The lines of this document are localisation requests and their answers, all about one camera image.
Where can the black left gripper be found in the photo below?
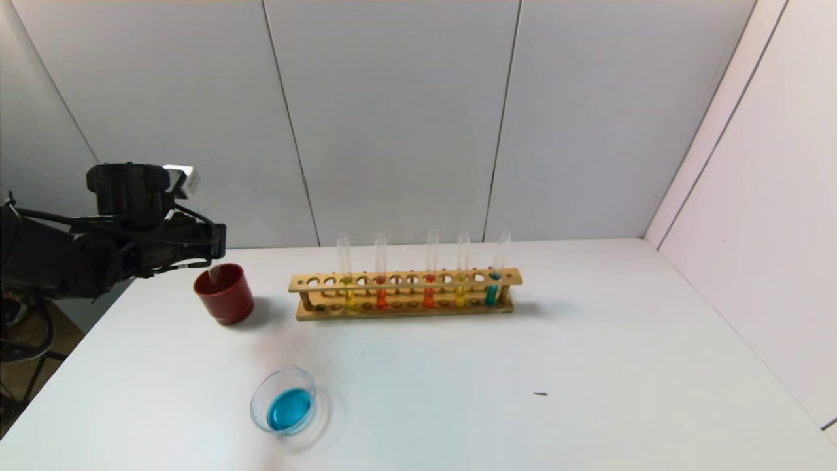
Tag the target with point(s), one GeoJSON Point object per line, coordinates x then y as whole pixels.
{"type": "Point", "coordinates": [219, 241]}

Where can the blue pigment glass test tube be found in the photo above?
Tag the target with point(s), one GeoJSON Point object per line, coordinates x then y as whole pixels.
{"type": "Point", "coordinates": [214, 275]}
{"type": "Point", "coordinates": [490, 296]}

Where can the yellow pigment glass test tube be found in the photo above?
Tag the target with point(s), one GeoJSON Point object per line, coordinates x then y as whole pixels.
{"type": "Point", "coordinates": [350, 299]}
{"type": "Point", "coordinates": [460, 297]}

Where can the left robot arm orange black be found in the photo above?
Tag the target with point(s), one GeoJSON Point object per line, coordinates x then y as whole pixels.
{"type": "Point", "coordinates": [52, 261]}

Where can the red pigment glass test tube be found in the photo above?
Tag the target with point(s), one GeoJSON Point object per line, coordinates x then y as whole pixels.
{"type": "Point", "coordinates": [381, 301]}
{"type": "Point", "coordinates": [428, 299]}

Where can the wooden test tube rack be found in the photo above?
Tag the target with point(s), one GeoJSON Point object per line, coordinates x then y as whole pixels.
{"type": "Point", "coordinates": [392, 314]}

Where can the dark red plastic cup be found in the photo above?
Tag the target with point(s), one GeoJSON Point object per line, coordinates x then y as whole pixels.
{"type": "Point", "coordinates": [225, 297]}

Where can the clear glass dish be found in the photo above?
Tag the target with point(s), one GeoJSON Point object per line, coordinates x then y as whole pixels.
{"type": "Point", "coordinates": [288, 412]}

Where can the dark floor clutter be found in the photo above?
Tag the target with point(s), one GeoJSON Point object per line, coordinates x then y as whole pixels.
{"type": "Point", "coordinates": [16, 313]}

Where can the black metal stand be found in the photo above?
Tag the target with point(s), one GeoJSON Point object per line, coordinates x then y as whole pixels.
{"type": "Point", "coordinates": [33, 349]}

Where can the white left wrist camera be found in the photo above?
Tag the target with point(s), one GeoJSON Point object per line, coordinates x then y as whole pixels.
{"type": "Point", "coordinates": [186, 180]}

